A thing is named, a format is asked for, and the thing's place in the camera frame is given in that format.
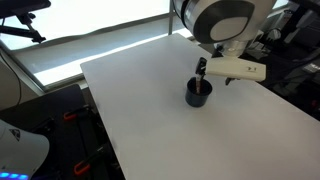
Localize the near orange-handled black clamp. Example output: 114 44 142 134
73 144 108 176

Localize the far orange-handled black clamp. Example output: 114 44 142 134
63 104 92 121

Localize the black camera tripod mount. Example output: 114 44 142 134
0 0 51 43

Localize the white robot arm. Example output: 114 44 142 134
172 0 276 84

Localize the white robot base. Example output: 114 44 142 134
0 120 50 180

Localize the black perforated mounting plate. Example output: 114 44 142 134
54 109 117 180

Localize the dark teal enamel mug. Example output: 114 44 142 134
185 77 213 108

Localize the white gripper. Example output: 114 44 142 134
195 57 266 86

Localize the orange-handled black clamp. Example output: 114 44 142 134
73 144 108 176
63 104 92 121

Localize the red and white marker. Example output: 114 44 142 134
196 75 201 94

